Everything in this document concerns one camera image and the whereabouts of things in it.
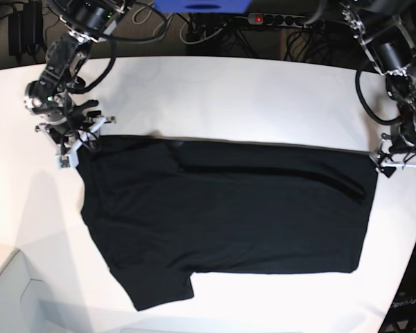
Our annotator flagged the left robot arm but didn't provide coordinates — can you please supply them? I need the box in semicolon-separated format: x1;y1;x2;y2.
339;1;416;177

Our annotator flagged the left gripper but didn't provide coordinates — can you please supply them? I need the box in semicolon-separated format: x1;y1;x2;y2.
369;133;416;178

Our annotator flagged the black box on floor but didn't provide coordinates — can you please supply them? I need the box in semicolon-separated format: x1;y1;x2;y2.
8;1;44;58

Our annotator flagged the black power strip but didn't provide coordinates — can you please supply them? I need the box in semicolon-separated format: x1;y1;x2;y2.
247;13;325;29

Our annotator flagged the white cable loop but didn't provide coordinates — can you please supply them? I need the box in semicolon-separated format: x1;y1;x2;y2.
131;5;177;41

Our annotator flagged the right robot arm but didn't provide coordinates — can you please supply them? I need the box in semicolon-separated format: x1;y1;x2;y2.
24;1;168;168

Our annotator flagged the blue box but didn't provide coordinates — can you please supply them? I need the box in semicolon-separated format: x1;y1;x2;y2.
155;0;251;14

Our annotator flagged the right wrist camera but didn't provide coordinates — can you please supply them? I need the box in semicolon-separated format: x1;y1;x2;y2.
55;152;79;169

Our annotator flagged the white tray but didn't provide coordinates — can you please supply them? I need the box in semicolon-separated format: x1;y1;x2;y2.
0;251;56;332

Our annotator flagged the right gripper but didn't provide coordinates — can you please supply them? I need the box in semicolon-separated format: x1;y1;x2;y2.
35;110;116;155

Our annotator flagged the black graphic t-shirt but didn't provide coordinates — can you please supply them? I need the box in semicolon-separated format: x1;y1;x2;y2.
77;136;378;311

